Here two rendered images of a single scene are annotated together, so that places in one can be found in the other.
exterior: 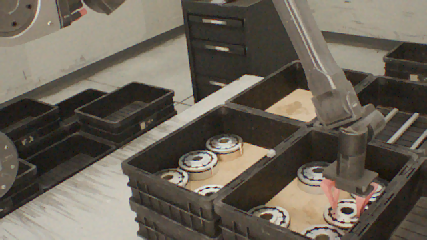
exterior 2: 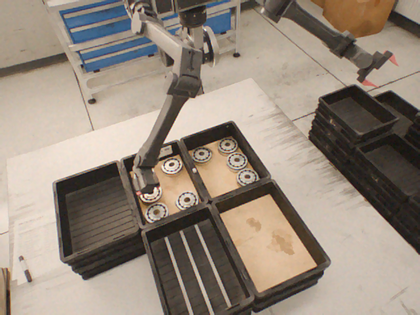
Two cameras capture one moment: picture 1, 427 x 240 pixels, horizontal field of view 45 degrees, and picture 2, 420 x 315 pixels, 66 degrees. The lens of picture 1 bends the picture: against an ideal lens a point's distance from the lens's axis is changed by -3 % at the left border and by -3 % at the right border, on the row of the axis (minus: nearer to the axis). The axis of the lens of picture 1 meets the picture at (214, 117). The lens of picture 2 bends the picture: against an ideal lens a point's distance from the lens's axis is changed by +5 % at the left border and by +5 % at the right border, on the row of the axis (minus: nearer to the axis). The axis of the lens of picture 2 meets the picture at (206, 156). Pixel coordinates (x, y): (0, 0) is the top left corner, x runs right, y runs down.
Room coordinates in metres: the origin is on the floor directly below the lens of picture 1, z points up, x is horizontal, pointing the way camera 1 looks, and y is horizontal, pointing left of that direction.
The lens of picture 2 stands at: (1.54, -0.82, 2.05)
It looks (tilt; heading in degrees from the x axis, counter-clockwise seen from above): 51 degrees down; 119
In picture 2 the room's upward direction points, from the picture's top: 6 degrees counter-clockwise
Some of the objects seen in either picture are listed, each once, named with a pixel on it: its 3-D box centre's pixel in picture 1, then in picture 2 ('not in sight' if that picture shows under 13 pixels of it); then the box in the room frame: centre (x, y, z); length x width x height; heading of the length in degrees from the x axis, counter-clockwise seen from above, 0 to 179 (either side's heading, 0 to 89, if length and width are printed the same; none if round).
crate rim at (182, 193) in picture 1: (217, 148); (222, 158); (1.17, 0.00, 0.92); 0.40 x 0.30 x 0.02; 137
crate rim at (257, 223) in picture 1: (321, 182); (162, 180); (0.97, -0.22, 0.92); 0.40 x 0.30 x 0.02; 137
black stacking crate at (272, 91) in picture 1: (302, 107); (264, 236); (1.46, -0.27, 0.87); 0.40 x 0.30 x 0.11; 137
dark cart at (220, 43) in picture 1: (251, 64); not in sight; (3.00, -0.26, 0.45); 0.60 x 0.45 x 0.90; 138
